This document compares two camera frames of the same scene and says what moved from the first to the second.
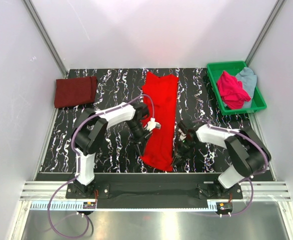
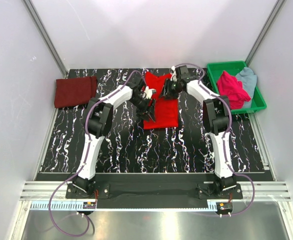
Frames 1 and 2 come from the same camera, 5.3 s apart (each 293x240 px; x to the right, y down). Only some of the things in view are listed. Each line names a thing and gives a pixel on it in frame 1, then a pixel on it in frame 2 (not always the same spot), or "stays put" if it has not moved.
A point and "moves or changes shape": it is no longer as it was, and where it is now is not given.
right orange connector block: (225, 206) stays put
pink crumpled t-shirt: (232, 94) stays put
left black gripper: (141, 141) -> (143, 113)
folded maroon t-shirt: (75, 91) stays put
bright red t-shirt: (162, 89) moves or changes shape
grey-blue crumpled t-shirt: (249, 80) stays put
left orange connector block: (89, 205) stays put
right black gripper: (180, 152) -> (167, 91)
